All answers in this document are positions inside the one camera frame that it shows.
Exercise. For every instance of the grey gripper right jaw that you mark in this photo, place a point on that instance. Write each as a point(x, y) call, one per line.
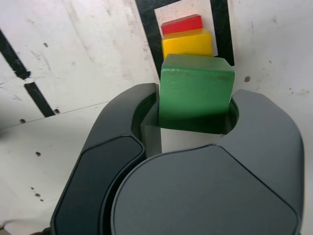
point(220, 191)

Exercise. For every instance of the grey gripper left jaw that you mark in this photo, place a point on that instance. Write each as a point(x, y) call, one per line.
point(97, 171)

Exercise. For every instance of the green cube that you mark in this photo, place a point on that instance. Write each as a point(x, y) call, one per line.
point(195, 93)

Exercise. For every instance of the yellow cube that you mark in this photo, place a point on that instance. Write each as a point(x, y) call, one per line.
point(185, 45)

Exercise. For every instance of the red cube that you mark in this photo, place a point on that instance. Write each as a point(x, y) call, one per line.
point(182, 25)

